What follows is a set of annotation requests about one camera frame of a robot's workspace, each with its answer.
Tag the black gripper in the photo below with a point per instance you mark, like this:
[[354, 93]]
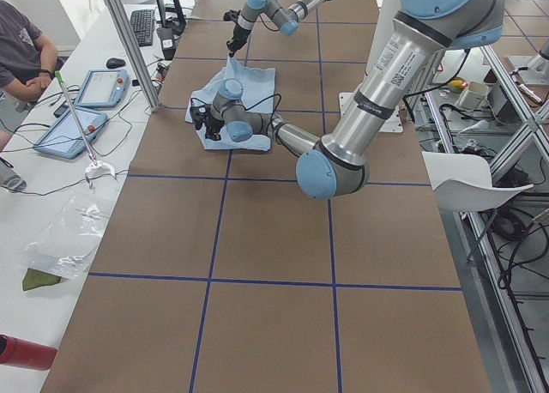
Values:
[[238, 34], [214, 124]]

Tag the light blue button shirt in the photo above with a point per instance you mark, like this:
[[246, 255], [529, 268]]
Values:
[[242, 98]]

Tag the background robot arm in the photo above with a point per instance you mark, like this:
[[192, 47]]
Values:
[[539, 62]]

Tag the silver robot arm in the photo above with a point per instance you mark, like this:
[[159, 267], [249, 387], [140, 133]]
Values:
[[334, 164], [286, 20]]

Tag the black keyboard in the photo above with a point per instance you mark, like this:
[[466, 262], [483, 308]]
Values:
[[142, 22]]

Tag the far blue teach pendant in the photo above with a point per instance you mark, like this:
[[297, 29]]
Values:
[[102, 89]]

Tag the blue teach pendant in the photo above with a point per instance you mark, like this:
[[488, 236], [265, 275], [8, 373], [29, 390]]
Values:
[[102, 89], [63, 139]]

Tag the black computer mouse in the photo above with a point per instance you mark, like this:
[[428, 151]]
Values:
[[115, 63]]

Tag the reacher grabber stick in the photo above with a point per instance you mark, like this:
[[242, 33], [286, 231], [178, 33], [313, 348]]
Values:
[[95, 164]]

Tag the near blue teach pendant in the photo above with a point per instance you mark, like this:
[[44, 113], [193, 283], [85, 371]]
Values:
[[63, 139]]

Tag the clear plastic bag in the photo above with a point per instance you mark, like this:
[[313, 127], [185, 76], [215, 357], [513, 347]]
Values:
[[65, 247]]

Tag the seated person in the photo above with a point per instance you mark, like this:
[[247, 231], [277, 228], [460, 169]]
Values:
[[29, 60]]

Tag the green cloth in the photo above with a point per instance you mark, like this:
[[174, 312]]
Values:
[[36, 278]]

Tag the white mug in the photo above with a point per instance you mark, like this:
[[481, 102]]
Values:
[[473, 95]]

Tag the white plastic chair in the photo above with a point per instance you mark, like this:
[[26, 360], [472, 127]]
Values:
[[463, 183]]

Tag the red bottle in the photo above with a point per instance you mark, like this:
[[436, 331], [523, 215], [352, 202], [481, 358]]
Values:
[[25, 354]]

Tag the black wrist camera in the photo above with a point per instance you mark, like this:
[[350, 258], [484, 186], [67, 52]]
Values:
[[231, 15], [199, 116]]

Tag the aluminium frame post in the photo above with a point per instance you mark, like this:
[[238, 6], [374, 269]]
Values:
[[133, 51]]

